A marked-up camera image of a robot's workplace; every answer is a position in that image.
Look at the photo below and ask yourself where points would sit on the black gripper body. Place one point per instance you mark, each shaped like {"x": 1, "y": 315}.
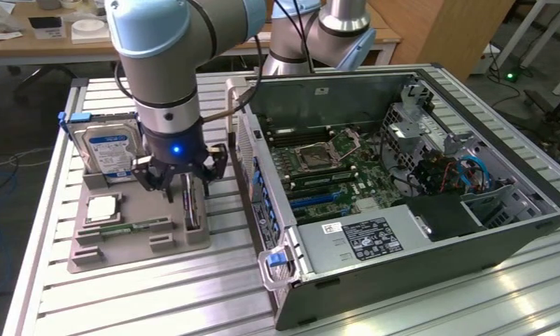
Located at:
{"x": 174, "y": 147}

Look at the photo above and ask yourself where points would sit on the graphics card black fan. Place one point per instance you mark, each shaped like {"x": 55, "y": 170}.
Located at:
{"x": 190, "y": 210}

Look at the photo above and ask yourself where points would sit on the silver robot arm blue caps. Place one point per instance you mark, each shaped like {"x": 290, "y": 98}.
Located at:
{"x": 162, "y": 70}

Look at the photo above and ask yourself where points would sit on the grey parts rack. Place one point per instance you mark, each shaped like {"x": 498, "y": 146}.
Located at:
{"x": 134, "y": 210}

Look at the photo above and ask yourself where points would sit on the hard disk blue label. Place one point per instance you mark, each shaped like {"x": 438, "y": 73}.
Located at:
{"x": 106, "y": 150}

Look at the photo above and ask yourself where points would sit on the silver CPU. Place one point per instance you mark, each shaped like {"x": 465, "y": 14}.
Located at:
{"x": 101, "y": 209}

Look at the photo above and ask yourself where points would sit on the black RAM slot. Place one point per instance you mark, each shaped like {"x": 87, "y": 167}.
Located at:
{"x": 304, "y": 141}
{"x": 298, "y": 129}
{"x": 302, "y": 137}
{"x": 300, "y": 133}

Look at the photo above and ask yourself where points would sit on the CPU socket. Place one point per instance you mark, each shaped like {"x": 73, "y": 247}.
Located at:
{"x": 314, "y": 155}

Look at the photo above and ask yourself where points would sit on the blue expansion slot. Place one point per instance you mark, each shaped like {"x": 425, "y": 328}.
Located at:
{"x": 312, "y": 199}

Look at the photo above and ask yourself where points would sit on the metal socket cover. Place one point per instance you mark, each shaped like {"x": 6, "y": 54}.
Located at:
{"x": 349, "y": 133}

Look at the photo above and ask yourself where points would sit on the blue case latch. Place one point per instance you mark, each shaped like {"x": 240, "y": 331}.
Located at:
{"x": 274, "y": 260}

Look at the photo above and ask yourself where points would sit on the silver chipset heatsink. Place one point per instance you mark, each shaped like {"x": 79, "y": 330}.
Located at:
{"x": 368, "y": 204}

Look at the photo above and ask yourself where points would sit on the black chair base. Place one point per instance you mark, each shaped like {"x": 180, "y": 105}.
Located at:
{"x": 37, "y": 75}

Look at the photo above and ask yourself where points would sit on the white block round hollow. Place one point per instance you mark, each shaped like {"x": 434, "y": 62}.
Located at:
{"x": 90, "y": 35}

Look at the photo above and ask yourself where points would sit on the grey power supply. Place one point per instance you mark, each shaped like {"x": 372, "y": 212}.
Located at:
{"x": 368, "y": 238}

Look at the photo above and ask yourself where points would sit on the metal drive cage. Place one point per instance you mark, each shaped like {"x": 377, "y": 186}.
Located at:
{"x": 410, "y": 136}

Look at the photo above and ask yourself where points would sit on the black and white box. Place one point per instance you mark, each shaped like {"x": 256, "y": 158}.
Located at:
{"x": 46, "y": 24}

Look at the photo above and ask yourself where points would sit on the white paper slip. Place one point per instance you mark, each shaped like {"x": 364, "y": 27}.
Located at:
{"x": 3, "y": 36}

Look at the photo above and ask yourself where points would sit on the grey cup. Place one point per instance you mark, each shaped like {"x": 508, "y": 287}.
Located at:
{"x": 47, "y": 4}

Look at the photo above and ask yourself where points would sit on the black plastic shroud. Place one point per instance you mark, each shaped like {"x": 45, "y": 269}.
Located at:
{"x": 442, "y": 217}

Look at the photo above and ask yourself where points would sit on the black open PC case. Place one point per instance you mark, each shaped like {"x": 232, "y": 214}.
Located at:
{"x": 401, "y": 297}

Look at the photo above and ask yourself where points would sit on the wooden cabinet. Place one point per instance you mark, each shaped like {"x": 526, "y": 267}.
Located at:
{"x": 448, "y": 35}

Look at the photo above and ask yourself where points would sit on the grey disk bay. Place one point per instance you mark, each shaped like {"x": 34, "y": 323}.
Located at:
{"x": 517, "y": 206}

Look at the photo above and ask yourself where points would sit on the black device green light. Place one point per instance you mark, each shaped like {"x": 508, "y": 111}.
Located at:
{"x": 509, "y": 75}

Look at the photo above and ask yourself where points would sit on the white table frame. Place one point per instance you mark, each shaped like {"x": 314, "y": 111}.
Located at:
{"x": 528, "y": 42}

